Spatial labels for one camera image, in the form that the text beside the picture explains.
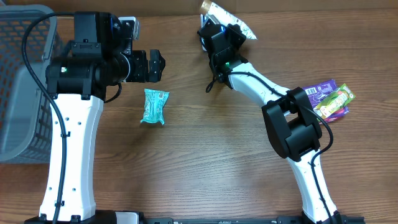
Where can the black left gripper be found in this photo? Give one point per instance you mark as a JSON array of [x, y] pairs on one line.
[[140, 66]]

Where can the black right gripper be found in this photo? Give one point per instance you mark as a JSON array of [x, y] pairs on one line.
[[237, 40]]

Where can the white bamboo conditioner tube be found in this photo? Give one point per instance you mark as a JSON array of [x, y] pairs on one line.
[[210, 11]]

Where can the mint green wipes pack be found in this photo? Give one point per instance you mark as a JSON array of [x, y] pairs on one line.
[[155, 101]]

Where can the purple Carefree liner pack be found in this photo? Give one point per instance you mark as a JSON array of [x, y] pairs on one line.
[[316, 93]]

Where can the green snack packet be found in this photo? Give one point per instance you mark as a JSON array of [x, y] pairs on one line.
[[335, 101]]

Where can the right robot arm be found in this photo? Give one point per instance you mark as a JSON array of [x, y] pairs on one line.
[[293, 128]]

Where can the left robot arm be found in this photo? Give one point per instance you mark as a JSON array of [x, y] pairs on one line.
[[100, 55]]

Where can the grey plastic basket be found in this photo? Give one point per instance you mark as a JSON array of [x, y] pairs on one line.
[[26, 120]]

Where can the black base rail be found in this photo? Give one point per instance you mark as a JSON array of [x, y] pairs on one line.
[[248, 220]]

